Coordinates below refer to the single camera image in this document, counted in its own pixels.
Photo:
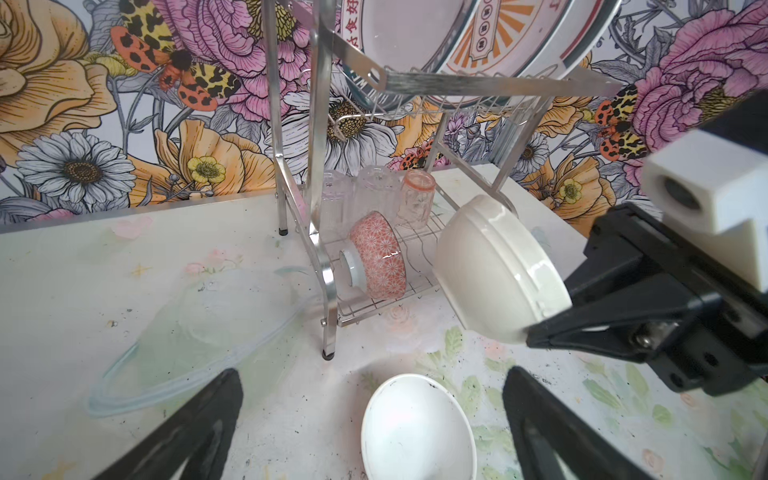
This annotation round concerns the green rimmed plate right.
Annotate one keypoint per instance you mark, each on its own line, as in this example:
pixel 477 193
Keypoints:
pixel 580 27

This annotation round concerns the pink patterned bowl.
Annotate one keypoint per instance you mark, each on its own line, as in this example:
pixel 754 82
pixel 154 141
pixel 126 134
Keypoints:
pixel 372 258

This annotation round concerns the red patterned plate middle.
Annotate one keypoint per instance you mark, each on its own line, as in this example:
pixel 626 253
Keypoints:
pixel 504 36

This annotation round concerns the chrome two-tier dish rack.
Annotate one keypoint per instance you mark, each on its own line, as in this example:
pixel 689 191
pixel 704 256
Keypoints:
pixel 356 113

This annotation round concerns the clear drinking glass left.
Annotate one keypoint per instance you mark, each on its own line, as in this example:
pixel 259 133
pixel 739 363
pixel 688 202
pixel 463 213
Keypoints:
pixel 337 211

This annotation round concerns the orange bowl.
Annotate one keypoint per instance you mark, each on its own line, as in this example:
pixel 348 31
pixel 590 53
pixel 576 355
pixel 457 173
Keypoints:
pixel 413 428

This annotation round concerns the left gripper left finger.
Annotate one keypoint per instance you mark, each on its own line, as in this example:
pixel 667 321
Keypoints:
pixel 194 442

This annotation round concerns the clear drinking glass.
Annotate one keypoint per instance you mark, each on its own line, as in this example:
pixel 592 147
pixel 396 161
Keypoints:
pixel 337 211
pixel 377 188

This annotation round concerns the clear plastic lid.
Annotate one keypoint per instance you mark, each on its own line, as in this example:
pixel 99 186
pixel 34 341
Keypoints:
pixel 219 320

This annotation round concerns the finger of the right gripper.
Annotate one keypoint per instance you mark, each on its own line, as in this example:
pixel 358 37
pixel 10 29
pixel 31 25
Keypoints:
pixel 626 325
pixel 613 265

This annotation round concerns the white plate left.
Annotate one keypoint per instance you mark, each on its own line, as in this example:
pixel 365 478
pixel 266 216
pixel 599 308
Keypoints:
pixel 408 35

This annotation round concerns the cream white bowl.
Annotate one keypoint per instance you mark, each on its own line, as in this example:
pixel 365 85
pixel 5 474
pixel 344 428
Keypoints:
pixel 496 276

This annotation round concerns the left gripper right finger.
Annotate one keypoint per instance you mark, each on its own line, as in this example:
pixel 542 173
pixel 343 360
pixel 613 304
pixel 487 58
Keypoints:
pixel 548 436

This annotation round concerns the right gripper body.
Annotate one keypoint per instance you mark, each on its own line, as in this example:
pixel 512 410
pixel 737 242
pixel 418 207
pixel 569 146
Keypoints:
pixel 723 351

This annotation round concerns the pink drinking glass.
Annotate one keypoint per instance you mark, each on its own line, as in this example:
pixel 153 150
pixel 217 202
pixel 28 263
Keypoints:
pixel 416 198

